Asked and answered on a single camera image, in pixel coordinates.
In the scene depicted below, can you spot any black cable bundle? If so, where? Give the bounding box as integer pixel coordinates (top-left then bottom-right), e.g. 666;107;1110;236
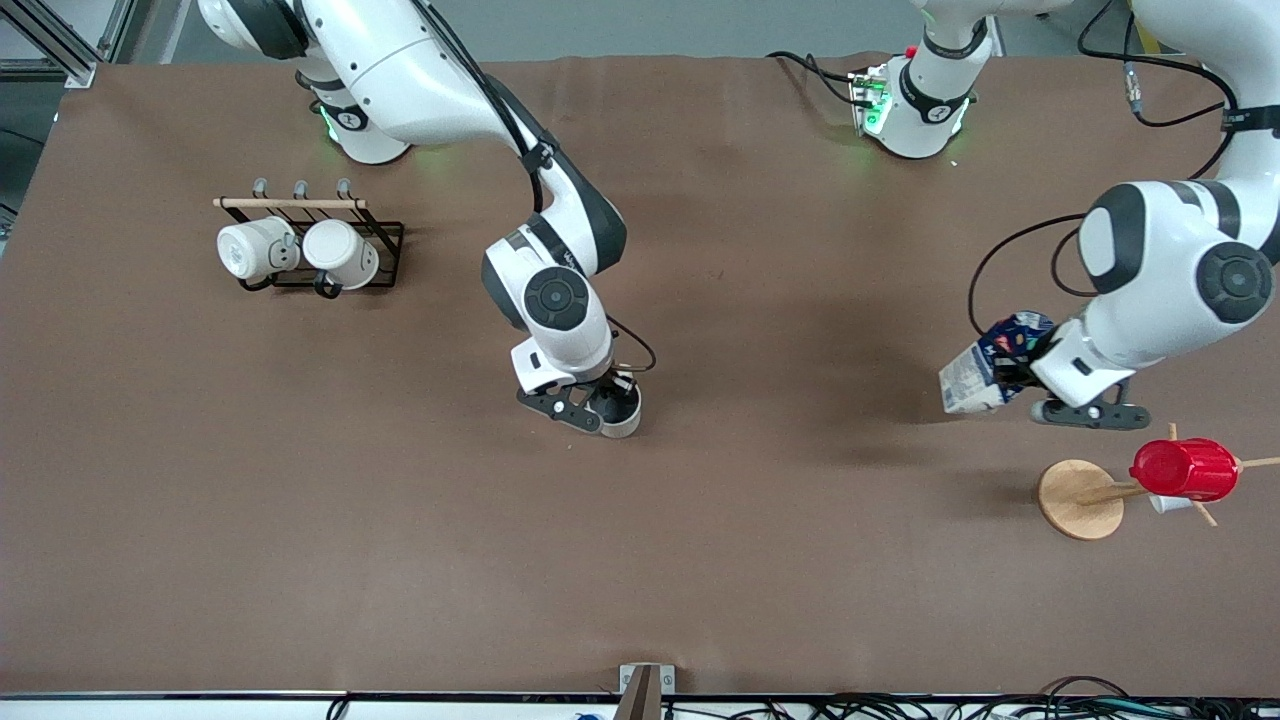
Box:
660;676;1280;720

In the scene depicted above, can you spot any brown table cover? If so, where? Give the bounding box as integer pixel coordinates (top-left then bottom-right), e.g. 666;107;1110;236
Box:
0;54;1280;697

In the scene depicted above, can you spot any beige mug with grey inside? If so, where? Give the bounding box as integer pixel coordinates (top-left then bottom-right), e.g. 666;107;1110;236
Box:
588;378;644;439

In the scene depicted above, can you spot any black base power cable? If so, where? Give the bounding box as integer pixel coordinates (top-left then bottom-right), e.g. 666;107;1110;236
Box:
766;50;863;107

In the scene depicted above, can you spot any wooden mug tree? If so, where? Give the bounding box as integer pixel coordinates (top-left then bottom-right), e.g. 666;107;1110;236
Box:
1037;423;1280;542

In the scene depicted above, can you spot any red plastic cup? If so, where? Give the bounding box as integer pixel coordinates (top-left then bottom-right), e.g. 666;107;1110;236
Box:
1130;438;1242;503

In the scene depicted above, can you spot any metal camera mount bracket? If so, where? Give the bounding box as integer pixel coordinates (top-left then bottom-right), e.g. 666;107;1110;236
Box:
618;663;677;720

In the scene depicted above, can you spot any white mug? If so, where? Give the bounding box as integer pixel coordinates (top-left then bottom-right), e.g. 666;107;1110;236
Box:
302;219;381;293
216;216;301;284

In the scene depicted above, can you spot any black wire mug rack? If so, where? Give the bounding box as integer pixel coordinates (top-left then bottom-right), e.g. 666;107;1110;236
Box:
213;178;406;300

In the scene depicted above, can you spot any blue and white milk carton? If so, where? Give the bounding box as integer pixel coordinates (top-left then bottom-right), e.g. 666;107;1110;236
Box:
938;310;1057;416

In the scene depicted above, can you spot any aluminium frame profile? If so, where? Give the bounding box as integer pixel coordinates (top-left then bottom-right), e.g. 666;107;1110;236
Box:
0;0;137;89

